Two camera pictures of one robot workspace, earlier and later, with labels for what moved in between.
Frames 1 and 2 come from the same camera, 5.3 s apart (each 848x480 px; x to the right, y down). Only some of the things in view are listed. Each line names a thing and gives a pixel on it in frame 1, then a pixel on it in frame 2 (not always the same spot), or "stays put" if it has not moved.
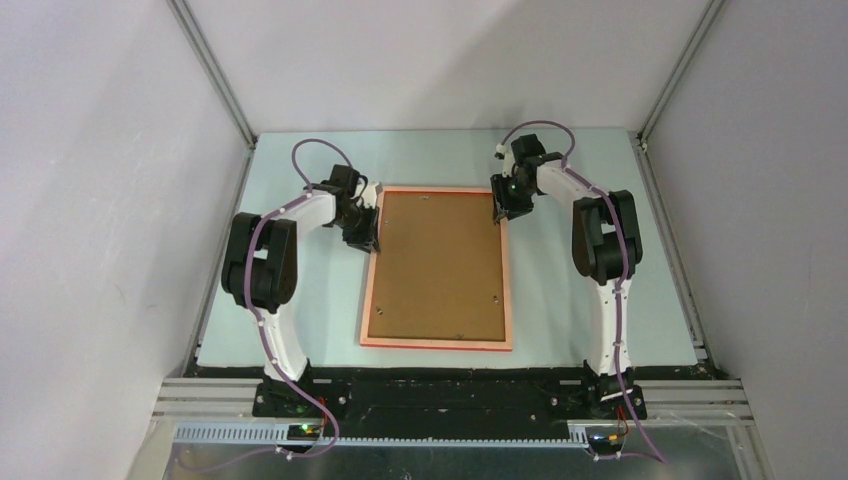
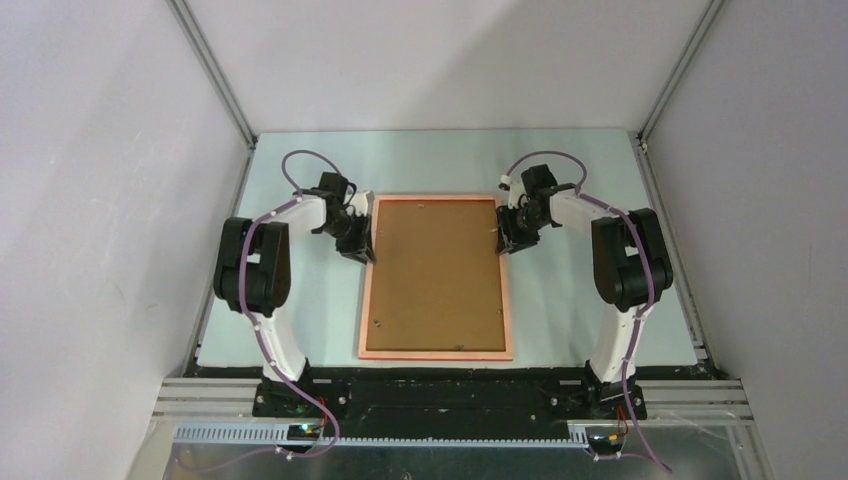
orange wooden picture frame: (435, 343) to (398, 355)
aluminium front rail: (219, 412) stays put
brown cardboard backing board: (439, 271) stays put
